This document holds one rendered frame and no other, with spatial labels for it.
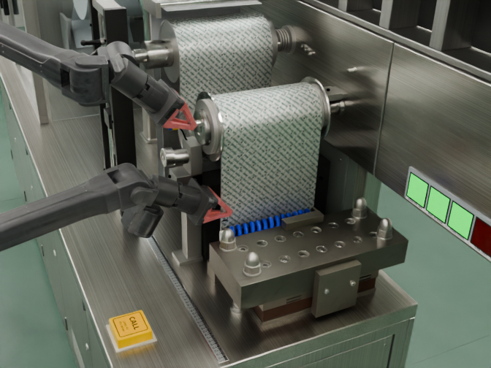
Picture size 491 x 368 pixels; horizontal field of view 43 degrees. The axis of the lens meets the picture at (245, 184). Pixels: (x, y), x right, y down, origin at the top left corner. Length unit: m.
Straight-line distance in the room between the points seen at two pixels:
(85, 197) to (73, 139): 0.96
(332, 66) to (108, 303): 0.73
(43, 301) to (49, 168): 1.04
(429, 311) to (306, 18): 1.68
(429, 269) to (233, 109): 2.02
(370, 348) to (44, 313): 1.70
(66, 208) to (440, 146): 0.69
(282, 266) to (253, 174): 0.21
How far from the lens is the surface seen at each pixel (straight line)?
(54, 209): 1.15
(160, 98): 1.19
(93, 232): 1.61
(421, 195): 1.25
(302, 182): 1.40
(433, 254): 3.23
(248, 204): 1.35
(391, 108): 1.29
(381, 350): 1.46
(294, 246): 1.31
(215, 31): 1.46
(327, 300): 1.31
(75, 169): 1.92
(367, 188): 1.71
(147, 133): 2.05
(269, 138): 1.30
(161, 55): 1.45
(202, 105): 1.29
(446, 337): 2.76
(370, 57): 1.33
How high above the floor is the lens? 1.78
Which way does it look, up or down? 29 degrees down
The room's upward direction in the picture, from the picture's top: 2 degrees clockwise
